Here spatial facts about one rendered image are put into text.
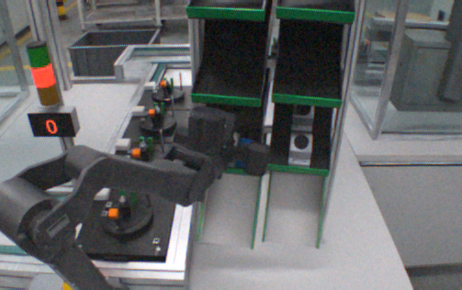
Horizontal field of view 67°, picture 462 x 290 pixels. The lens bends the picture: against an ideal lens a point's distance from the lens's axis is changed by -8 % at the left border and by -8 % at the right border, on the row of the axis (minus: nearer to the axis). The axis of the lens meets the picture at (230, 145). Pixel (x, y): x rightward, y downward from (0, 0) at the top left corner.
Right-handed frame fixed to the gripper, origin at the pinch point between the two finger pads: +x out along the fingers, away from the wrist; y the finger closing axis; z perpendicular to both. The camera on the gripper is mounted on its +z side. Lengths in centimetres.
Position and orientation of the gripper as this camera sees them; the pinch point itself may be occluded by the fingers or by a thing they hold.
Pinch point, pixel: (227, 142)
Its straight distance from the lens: 76.3
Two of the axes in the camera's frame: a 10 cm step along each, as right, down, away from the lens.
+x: 2.8, -3.0, 9.1
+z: 1.2, -9.3, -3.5
